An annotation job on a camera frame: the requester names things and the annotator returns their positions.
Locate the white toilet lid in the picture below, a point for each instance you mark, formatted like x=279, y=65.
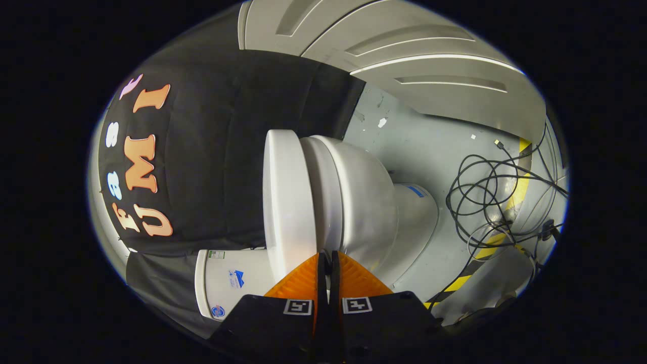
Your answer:
x=288, y=202

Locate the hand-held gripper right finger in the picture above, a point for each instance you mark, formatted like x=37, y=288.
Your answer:
x=335, y=313

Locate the black backdrop cloth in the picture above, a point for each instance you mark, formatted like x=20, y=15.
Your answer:
x=217, y=151

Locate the white toilet body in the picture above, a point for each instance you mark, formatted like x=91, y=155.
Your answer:
x=364, y=202

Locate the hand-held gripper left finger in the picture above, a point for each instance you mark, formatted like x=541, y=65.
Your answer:
x=322, y=313

